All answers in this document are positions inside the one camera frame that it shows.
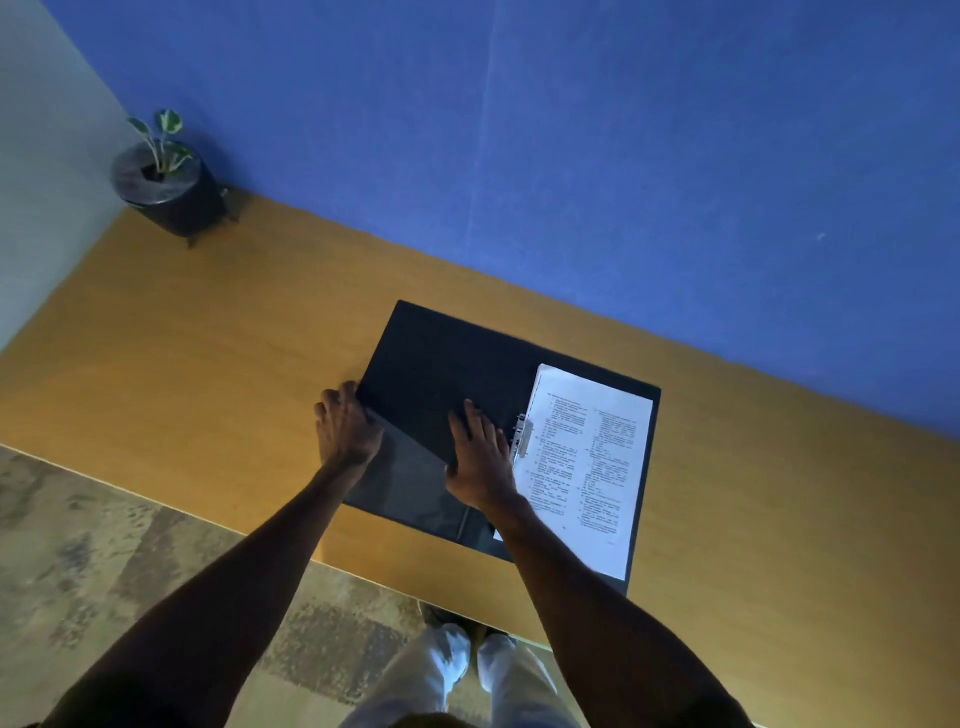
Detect person's left forearm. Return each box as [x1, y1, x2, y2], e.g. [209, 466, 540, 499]
[41, 462, 360, 728]

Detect person's right forearm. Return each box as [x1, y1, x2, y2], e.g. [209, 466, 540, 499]
[486, 495, 756, 728]

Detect black file folder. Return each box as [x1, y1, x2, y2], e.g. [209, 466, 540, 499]
[342, 300, 663, 598]

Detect person's left hand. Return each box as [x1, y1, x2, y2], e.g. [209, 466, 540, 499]
[314, 381, 386, 472]

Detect white printed paper sheet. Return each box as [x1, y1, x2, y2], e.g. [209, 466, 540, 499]
[492, 363, 656, 583]

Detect black plant pot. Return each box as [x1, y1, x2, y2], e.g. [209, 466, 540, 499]
[110, 141, 231, 240]

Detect small green plant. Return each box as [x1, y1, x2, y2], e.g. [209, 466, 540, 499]
[126, 108, 198, 182]

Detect light grey trousers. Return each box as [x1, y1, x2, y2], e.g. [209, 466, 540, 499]
[358, 622, 580, 728]

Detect person's right hand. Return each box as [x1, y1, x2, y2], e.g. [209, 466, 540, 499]
[444, 399, 520, 517]

